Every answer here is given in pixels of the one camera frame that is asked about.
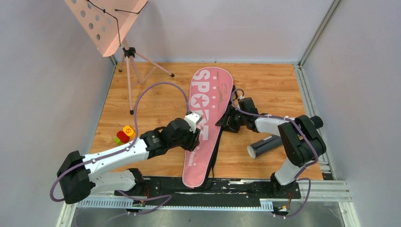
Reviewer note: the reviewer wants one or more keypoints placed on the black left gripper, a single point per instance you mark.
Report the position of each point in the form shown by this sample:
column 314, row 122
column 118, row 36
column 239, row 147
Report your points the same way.
column 194, row 141

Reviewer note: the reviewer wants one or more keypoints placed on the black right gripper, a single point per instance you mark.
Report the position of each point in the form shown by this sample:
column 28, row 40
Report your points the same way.
column 230, row 126

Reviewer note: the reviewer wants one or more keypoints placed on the pink racket cover bag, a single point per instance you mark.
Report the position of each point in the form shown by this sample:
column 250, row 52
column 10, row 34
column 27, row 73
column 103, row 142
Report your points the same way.
column 209, row 95

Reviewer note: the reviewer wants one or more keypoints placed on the black shuttlecock tube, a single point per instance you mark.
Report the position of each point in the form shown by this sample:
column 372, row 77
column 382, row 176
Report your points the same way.
column 263, row 146

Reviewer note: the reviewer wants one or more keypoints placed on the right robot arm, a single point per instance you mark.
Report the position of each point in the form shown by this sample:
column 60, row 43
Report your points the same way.
column 302, row 143

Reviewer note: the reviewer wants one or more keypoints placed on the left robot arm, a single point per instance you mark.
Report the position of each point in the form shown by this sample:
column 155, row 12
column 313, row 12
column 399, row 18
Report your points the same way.
column 81, row 175

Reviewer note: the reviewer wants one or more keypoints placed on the colourful toy blocks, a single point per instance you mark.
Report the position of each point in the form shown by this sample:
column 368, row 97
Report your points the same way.
column 125, row 135

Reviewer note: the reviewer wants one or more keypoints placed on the pink music stand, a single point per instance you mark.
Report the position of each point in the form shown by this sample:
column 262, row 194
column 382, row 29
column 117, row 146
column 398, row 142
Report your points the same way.
column 107, row 22

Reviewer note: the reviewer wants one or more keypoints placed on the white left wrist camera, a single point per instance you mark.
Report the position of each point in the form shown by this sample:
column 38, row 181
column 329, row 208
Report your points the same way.
column 193, row 119

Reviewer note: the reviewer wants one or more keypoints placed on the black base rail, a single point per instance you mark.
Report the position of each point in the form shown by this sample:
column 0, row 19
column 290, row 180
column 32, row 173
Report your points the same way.
column 217, row 192

